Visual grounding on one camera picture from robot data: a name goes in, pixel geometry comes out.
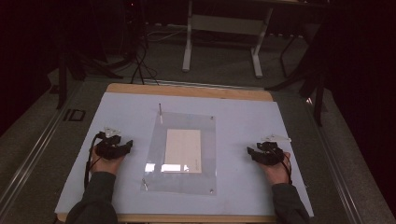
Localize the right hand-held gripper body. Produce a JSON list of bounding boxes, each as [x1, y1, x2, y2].
[[255, 133, 292, 166]]

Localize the white floor cable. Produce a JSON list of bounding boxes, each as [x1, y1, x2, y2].
[[145, 28, 189, 43]]

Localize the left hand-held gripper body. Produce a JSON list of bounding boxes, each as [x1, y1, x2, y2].
[[94, 126, 125, 161]]

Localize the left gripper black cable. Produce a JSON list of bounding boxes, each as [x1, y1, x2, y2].
[[83, 132, 106, 190]]

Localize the person's left hand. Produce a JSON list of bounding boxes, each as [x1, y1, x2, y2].
[[89, 148, 125, 175]]

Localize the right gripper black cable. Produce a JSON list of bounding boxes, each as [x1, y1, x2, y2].
[[279, 148, 294, 185]]

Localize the black floor cables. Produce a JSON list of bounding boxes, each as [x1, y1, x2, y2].
[[129, 31, 161, 86]]

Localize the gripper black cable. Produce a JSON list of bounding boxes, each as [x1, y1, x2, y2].
[[279, 148, 294, 185], [83, 132, 106, 190]]

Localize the black floor socket plate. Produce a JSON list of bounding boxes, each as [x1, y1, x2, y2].
[[63, 108, 87, 122]]

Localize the metal floor rail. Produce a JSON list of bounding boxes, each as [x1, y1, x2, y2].
[[304, 97, 370, 224], [0, 102, 74, 214]]

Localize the white metal desk frame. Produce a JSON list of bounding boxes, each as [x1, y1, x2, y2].
[[181, 0, 275, 79]]

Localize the paper photo card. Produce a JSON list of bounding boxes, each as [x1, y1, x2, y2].
[[163, 128, 203, 175]]

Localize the person's right hand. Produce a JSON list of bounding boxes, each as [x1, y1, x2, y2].
[[260, 152, 292, 187]]

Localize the black metal stand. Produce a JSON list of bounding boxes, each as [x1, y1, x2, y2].
[[264, 31, 329, 127], [55, 46, 124, 110]]

